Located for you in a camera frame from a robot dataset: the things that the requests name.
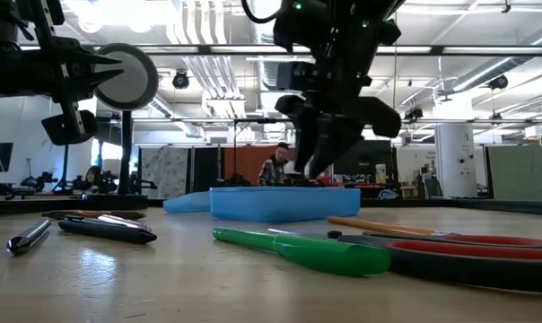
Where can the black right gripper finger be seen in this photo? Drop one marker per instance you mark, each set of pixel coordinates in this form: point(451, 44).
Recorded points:
point(304, 134)
point(343, 134)

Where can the grey patterned partition panel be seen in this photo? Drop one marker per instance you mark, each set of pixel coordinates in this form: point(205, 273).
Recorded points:
point(163, 170)

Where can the black desk monitor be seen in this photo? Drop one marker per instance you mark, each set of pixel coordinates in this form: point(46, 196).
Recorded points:
point(374, 157)

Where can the white canister with yellow label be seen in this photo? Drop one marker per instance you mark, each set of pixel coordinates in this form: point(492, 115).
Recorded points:
point(381, 174)

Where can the dark brown pen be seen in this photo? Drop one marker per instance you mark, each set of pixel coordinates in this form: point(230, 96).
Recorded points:
point(73, 214)

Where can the orange pencil with eraser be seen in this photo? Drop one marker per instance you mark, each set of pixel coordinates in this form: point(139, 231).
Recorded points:
point(378, 225)

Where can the black overhead crossbar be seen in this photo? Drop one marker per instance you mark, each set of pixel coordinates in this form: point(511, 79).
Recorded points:
point(208, 49)

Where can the person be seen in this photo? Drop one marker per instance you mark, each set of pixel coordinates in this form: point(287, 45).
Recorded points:
point(273, 170)
point(93, 177)

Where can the grey-green partition panel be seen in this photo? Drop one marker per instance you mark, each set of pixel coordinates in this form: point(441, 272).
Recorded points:
point(518, 170)

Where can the black desk lamp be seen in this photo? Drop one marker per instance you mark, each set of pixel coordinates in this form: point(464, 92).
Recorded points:
point(134, 76)

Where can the black background robot arm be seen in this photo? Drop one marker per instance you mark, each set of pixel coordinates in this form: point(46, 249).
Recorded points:
point(40, 181)

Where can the blue plastic supply box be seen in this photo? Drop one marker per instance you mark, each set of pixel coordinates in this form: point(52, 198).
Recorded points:
point(284, 204)

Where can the black pen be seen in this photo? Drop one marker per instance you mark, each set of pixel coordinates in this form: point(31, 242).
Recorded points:
point(28, 237)
point(105, 231)

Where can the orange partition panel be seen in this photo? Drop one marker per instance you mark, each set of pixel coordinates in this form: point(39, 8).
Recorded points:
point(244, 161)

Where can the white round column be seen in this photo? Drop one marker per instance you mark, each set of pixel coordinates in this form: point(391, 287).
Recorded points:
point(455, 157)

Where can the green highlighter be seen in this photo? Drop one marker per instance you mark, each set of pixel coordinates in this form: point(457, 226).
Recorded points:
point(325, 253)

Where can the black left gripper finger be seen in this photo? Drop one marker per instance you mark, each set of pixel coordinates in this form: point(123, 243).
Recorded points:
point(82, 54)
point(69, 130)

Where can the thin black horizontal rail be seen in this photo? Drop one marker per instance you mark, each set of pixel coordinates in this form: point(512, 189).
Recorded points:
point(253, 120)

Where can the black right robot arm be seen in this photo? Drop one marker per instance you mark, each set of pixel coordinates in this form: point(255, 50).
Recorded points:
point(334, 22)

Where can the black ceiling camera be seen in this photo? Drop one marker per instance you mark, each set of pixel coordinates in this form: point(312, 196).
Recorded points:
point(414, 113)
point(180, 81)
point(498, 82)

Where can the red and black scissors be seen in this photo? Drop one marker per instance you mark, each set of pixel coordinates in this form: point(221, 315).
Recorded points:
point(455, 264)

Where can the blue translucent box lid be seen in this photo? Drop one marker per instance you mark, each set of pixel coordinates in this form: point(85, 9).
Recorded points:
point(186, 203)

